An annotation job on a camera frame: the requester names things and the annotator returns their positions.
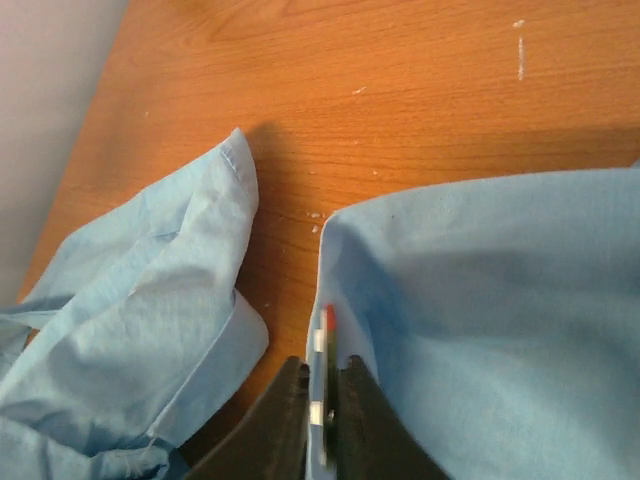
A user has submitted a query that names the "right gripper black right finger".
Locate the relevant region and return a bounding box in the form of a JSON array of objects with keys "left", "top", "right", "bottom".
[{"left": 333, "top": 355, "right": 449, "bottom": 479}]

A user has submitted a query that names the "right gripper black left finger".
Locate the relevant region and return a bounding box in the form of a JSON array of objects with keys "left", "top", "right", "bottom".
[{"left": 187, "top": 356, "right": 310, "bottom": 480}]

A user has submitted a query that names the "light blue shirt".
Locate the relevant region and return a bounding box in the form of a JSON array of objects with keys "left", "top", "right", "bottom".
[{"left": 1, "top": 131, "right": 639, "bottom": 479}]

